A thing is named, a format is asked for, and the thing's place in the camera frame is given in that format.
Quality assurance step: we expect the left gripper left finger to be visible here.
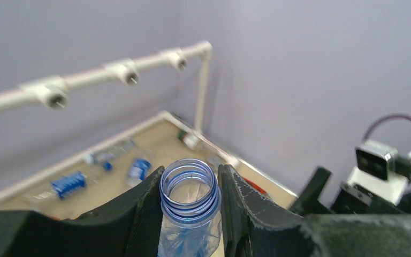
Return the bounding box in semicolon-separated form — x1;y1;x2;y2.
0;167;165;256

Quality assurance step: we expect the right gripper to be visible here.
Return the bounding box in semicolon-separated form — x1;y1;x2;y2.
289;167;411;216

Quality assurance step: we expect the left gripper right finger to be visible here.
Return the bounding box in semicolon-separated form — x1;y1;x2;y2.
218;164;411;256

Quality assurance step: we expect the tall blue label water bottle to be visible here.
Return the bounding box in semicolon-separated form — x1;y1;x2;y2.
158;158;222;256

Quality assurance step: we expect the Pepsi bottle blue cap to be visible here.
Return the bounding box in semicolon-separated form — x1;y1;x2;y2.
125;148;154;188

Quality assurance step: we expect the clear crushed bottle back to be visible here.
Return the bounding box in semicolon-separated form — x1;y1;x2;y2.
83;138;136;165

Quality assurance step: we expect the blue label bottle back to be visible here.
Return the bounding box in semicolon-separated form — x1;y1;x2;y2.
25;170;114;203

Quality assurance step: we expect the small jar green lid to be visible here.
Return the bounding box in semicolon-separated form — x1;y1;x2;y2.
177;130;201;151

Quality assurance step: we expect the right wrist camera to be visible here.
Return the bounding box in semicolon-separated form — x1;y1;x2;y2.
346;140;411;205

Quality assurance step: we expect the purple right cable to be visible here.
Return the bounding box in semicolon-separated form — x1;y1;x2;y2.
362;113;411;153

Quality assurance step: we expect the white PVC pipe frame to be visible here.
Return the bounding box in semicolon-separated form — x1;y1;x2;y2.
0;43;297;209

